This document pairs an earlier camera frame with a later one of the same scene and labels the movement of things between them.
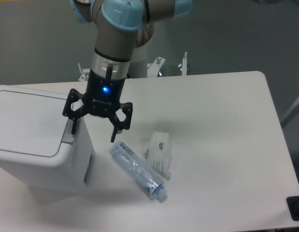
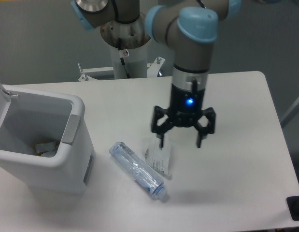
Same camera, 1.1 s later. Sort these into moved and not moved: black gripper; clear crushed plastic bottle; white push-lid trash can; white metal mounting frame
Moved: black gripper
Not moved: white metal mounting frame; clear crushed plastic bottle; white push-lid trash can
